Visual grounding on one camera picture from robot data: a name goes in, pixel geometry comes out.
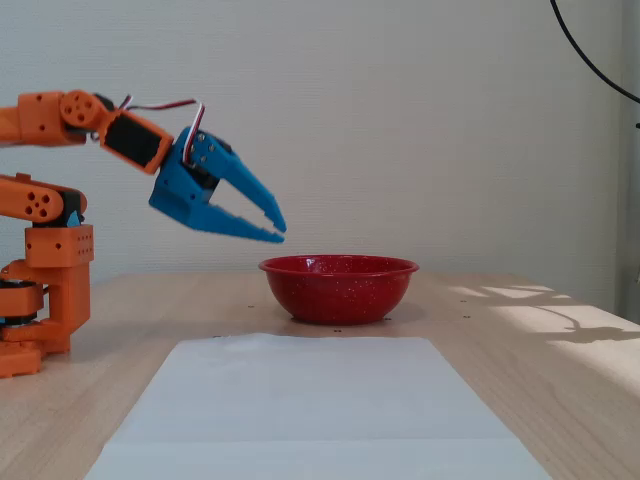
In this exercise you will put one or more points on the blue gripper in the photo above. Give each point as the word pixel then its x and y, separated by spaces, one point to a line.
pixel 179 192

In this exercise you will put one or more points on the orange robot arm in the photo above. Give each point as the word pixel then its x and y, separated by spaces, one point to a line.
pixel 55 250

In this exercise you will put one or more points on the red speckled bowl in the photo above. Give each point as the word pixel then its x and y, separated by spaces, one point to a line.
pixel 340 295

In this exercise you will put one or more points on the white paper sheet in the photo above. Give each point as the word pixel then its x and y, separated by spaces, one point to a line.
pixel 300 410

